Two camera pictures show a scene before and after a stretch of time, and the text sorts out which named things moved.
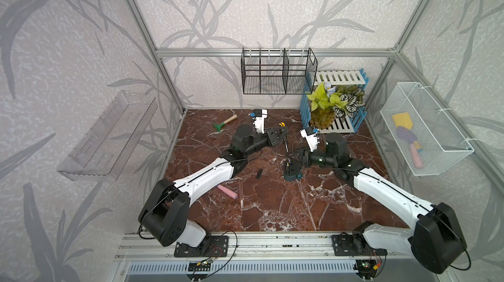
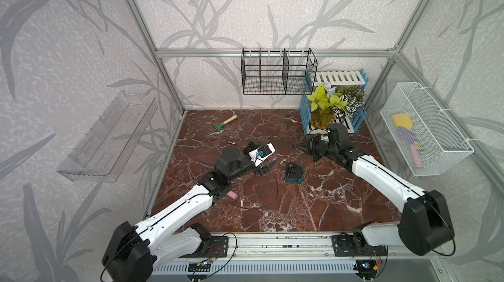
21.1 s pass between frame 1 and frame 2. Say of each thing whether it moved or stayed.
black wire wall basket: stayed
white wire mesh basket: stayed
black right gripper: moved
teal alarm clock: stayed
